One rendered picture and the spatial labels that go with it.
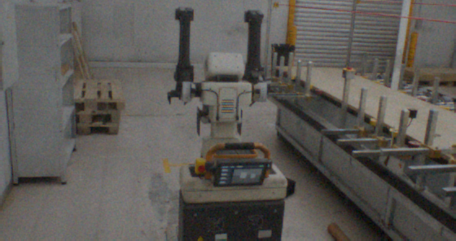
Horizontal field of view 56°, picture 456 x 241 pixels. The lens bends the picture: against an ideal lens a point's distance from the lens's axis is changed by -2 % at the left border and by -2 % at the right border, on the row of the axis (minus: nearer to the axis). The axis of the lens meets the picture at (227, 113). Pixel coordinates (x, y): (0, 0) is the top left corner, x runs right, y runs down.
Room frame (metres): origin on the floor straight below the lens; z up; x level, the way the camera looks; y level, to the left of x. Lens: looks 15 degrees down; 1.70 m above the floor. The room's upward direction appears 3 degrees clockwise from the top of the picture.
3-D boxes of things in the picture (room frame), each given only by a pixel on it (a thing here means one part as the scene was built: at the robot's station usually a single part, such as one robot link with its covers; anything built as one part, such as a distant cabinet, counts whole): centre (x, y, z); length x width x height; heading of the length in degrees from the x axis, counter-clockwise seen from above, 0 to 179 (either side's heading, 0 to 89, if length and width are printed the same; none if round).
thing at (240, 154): (2.17, -0.05, 0.87); 0.23 x 0.15 x 0.11; 103
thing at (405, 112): (2.56, -1.08, 0.87); 0.04 x 0.04 x 0.48; 13
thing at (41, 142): (3.97, 1.72, 0.78); 0.90 x 0.45 x 1.55; 13
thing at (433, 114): (2.32, -1.13, 0.94); 0.04 x 0.04 x 0.48; 13
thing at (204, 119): (2.57, 0.04, 0.99); 0.28 x 0.16 x 0.22; 103
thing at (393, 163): (2.58, -1.04, 0.75); 0.26 x 0.01 x 0.10; 13
